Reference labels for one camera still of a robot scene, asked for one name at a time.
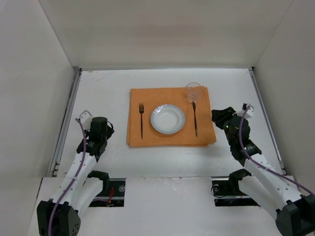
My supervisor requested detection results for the black plastic knife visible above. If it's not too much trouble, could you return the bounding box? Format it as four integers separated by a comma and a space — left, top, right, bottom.
191, 102, 198, 137

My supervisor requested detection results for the black plastic fork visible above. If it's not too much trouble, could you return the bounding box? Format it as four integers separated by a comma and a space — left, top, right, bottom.
139, 103, 144, 138

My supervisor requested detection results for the clear plastic cup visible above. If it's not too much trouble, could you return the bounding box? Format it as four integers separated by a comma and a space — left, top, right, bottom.
186, 82, 202, 103

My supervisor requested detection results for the orange cloth placemat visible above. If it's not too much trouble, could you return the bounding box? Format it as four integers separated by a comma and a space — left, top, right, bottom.
126, 86, 217, 147

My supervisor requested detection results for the white paper bowl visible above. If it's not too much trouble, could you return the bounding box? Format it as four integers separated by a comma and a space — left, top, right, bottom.
150, 104, 186, 135

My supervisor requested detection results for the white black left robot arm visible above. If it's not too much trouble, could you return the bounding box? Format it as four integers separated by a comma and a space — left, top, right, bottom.
36, 116, 114, 236

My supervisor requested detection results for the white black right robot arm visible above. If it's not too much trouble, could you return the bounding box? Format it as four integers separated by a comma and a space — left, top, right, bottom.
212, 104, 315, 236

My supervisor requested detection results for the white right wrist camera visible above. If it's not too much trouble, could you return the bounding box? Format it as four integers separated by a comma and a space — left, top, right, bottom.
241, 103, 254, 119

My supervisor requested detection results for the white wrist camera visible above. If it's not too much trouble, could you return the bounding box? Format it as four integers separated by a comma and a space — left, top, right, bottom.
241, 103, 254, 119
78, 110, 93, 131

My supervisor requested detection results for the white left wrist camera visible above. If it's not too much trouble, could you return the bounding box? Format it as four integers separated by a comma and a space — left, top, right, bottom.
78, 110, 93, 131

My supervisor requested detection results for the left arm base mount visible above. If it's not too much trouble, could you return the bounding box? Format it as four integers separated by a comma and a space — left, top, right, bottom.
88, 171, 126, 207

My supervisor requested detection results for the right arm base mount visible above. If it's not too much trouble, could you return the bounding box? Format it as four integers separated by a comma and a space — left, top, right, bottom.
211, 169, 259, 207

